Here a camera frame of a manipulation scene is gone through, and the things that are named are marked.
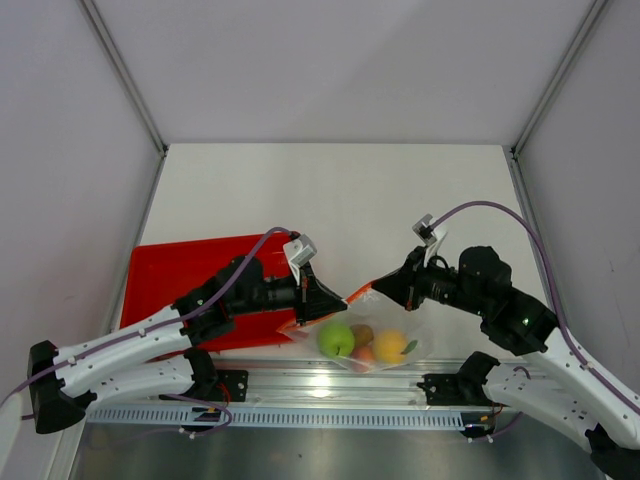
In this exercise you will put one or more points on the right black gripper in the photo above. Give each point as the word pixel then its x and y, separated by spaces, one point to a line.
pixel 405 286

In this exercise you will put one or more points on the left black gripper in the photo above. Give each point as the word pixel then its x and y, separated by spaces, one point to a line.
pixel 312 299

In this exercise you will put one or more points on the green apple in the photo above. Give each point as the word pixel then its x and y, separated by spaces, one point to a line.
pixel 335 340

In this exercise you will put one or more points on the clear zip bag orange zipper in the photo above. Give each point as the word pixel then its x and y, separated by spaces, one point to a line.
pixel 366 306

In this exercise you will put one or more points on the brown kiwi fruit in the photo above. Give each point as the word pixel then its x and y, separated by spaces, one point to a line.
pixel 363 335

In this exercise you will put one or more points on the orange peach with leaf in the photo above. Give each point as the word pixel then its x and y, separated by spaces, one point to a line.
pixel 389 346

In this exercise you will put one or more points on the small orange peach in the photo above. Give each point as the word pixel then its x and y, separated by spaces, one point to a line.
pixel 363 359

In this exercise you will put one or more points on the red plastic tray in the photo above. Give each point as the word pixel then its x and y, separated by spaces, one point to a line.
pixel 160 274

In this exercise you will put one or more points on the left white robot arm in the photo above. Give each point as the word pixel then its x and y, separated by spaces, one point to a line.
pixel 162 355

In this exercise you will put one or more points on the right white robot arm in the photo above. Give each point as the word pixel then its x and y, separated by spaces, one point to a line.
pixel 568 398

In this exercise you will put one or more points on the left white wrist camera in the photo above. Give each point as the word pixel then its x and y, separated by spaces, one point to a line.
pixel 298 251

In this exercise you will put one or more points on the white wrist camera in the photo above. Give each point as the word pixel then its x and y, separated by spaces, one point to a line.
pixel 432 235
pixel 298 251

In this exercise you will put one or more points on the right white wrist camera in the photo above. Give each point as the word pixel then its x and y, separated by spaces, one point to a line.
pixel 432 235

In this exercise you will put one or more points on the aluminium front rail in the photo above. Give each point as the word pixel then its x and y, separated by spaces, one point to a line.
pixel 266 386

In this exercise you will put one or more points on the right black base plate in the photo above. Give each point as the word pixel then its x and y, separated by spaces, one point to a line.
pixel 455 390

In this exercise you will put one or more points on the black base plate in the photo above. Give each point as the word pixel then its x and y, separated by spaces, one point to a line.
pixel 231 385
pixel 455 390

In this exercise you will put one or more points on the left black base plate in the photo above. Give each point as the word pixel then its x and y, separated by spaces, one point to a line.
pixel 231 385

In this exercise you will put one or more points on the white slotted cable duct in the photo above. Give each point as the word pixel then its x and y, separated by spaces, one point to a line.
pixel 194 416

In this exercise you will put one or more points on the right aluminium frame post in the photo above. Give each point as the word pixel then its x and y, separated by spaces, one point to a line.
pixel 569 58

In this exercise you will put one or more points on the aluminium frame post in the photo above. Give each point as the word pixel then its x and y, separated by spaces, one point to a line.
pixel 114 57
pixel 569 58

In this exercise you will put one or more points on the left aluminium frame post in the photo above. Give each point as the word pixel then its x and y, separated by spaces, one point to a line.
pixel 114 57

